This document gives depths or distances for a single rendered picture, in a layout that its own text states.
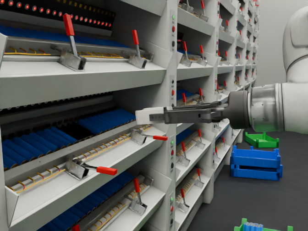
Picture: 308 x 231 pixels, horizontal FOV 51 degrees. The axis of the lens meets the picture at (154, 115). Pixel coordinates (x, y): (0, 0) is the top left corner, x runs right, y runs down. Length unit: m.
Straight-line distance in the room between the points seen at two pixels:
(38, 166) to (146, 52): 0.52
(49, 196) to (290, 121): 0.42
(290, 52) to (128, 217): 0.54
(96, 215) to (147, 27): 0.54
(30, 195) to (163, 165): 0.55
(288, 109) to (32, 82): 0.42
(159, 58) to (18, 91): 0.56
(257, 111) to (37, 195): 0.40
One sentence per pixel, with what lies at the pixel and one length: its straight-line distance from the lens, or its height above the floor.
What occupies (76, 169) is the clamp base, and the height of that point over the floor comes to 0.55.
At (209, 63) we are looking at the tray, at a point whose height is 0.73.
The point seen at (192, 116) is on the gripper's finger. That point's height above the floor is 0.63.
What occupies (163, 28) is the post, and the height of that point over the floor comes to 0.83.
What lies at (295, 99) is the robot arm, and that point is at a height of 0.67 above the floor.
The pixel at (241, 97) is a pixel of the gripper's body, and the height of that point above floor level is 0.67.
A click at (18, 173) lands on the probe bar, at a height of 0.57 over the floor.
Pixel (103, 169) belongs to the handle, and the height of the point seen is 0.55.
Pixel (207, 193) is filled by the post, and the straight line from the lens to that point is 1.76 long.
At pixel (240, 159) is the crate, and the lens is 2.16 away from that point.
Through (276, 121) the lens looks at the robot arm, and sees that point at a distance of 0.61.
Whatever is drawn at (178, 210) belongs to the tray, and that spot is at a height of 0.16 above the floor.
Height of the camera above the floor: 0.73
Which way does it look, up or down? 9 degrees down
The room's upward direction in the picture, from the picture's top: straight up
